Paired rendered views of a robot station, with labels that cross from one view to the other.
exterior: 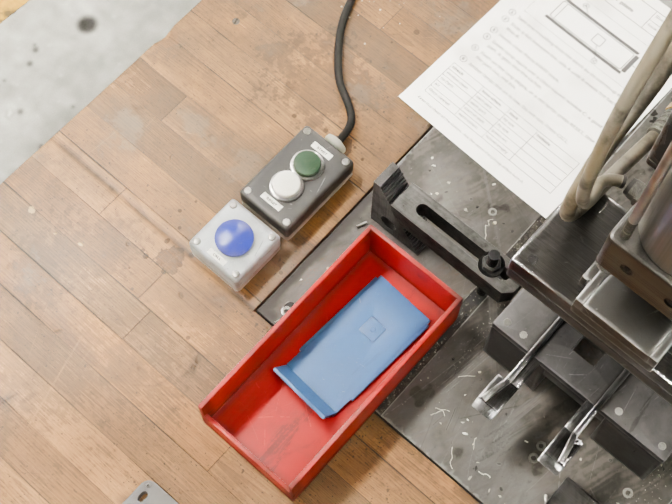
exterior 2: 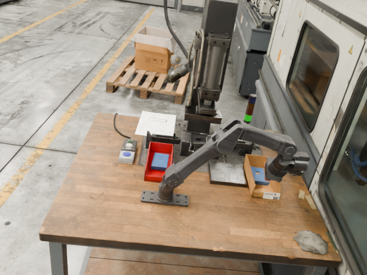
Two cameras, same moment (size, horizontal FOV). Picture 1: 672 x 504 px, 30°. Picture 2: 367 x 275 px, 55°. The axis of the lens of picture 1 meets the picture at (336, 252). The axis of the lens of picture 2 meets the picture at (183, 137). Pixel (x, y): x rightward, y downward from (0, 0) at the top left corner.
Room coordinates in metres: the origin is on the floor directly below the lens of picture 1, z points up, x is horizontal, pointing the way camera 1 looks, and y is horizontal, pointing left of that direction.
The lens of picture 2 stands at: (-0.70, 0.90, 1.87)
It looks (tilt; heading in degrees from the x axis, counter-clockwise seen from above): 30 degrees down; 316
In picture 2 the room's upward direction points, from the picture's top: 8 degrees clockwise
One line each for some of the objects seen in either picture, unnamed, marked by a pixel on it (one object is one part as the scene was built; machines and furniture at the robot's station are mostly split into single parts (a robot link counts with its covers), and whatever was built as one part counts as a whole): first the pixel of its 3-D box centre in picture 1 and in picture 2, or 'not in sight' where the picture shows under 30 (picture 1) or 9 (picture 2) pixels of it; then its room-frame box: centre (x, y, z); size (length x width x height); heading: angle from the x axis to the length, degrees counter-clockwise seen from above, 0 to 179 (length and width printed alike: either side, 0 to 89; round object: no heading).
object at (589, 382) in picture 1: (608, 353); (201, 139); (0.36, -0.26, 0.98); 0.20 x 0.10 x 0.01; 50
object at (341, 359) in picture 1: (352, 345); (160, 160); (0.38, -0.02, 0.92); 0.15 x 0.07 x 0.03; 136
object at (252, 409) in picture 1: (332, 360); (159, 161); (0.36, 0.00, 0.93); 0.25 x 0.12 x 0.06; 140
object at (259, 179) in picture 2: not in sight; (259, 174); (0.05, -0.37, 0.92); 0.15 x 0.07 x 0.03; 139
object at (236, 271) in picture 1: (236, 249); (126, 159); (0.49, 0.10, 0.90); 0.07 x 0.07 x 0.06; 50
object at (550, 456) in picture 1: (571, 438); not in sight; (0.28, -0.22, 0.98); 0.07 x 0.02 x 0.01; 140
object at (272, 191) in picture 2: not in sight; (261, 176); (0.02, -0.35, 0.93); 0.25 x 0.13 x 0.08; 140
